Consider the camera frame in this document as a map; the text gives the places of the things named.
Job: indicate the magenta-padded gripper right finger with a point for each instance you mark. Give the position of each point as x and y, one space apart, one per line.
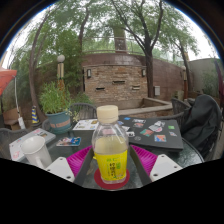
146 161

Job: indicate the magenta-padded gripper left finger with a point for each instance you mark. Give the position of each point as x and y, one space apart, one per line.
78 161

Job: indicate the yellow-labelled clear drink bottle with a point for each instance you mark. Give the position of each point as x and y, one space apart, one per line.
110 163

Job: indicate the black laptop with stickers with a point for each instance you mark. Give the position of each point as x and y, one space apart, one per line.
156 141

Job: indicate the colourful booklet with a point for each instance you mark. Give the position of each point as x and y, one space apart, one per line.
68 141

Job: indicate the white magazine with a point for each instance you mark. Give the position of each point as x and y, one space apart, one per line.
85 125

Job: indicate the flat round red coaster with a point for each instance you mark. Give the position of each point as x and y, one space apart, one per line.
111 186

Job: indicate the white mug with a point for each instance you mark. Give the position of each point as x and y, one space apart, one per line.
35 151

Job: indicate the potted green plant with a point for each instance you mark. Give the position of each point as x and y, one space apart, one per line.
58 121

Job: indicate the blue yellow striped cone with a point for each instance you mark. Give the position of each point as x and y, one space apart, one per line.
35 116

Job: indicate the grey laptop with stickers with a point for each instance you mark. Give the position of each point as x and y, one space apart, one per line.
16 146

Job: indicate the black jacket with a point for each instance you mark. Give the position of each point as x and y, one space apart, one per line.
200 116

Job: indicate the tall green tree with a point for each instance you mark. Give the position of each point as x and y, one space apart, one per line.
149 76
33 76

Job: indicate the closed red parasol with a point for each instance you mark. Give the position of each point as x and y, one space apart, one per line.
220 83

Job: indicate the orange parasol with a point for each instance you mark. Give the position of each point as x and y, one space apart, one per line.
6 80

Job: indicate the grey wall box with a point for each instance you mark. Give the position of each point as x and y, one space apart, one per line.
157 90

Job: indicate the wooden globe lamp post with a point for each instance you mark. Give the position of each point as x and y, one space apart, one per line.
184 83
60 71

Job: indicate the black wall lamp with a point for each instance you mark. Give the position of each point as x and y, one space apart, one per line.
89 73
143 72

